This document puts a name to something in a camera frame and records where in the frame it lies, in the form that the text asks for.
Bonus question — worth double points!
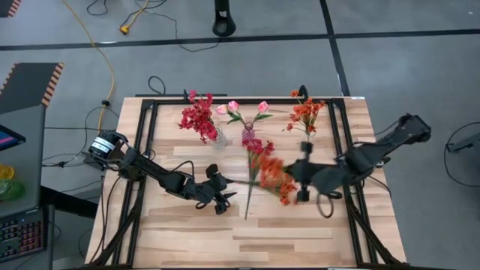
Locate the pink tulip stem two buds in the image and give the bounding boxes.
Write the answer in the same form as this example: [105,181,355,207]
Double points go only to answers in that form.
[215,100,248,127]

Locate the yellow extension cable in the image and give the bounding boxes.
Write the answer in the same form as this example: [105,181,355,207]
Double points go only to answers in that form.
[61,0,116,127]

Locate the short clear glass vase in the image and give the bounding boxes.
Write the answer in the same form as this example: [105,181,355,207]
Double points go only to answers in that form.
[211,126,228,150]

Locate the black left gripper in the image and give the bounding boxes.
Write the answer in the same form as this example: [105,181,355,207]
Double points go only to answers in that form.
[186,163,238,215]

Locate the backlit black keyboard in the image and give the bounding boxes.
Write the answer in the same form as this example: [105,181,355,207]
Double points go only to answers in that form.
[0,208,49,263]

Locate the black aluminium table frame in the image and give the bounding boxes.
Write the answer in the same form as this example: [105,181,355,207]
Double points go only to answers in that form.
[84,93,410,270]

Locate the dark tablet screen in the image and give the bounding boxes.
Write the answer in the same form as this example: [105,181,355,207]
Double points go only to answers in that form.
[0,123,27,152]

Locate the yellow plastic object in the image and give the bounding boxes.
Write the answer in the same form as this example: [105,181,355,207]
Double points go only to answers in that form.
[0,163,17,180]

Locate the grey side desk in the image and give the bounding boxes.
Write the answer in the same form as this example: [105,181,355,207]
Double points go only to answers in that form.
[0,103,48,221]

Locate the small black orange-striped mat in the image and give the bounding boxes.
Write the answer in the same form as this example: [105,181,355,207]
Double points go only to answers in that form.
[0,0,23,19]

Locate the purple glass vase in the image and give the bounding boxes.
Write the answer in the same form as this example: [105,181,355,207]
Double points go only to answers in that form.
[241,121,257,142]

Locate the grey stand foot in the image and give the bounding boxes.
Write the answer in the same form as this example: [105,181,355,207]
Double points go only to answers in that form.
[445,133,480,155]

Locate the yellow cable with plug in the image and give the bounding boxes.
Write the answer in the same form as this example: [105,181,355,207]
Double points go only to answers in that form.
[118,0,150,36]

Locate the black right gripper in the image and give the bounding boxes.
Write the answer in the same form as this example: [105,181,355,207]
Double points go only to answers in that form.
[288,142,352,203]

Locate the orange artificial flower stem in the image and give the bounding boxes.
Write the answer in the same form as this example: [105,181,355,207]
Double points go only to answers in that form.
[281,89,326,136]
[258,155,297,188]
[224,178,300,206]

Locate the large black orange-striped mat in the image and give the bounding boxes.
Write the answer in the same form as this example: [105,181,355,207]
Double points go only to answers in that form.
[0,61,66,116]

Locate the pink tulip stem one bud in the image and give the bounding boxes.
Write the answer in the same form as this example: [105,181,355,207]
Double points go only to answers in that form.
[249,100,274,127]

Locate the red artificial flower stem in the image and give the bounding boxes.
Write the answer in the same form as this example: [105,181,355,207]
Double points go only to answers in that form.
[178,106,219,146]
[241,136,276,221]
[187,88,215,121]

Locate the black cable loop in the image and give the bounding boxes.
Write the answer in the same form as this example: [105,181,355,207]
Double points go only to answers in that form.
[147,75,167,97]

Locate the green plastic object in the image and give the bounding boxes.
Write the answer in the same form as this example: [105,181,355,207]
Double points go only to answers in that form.
[0,178,26,202]

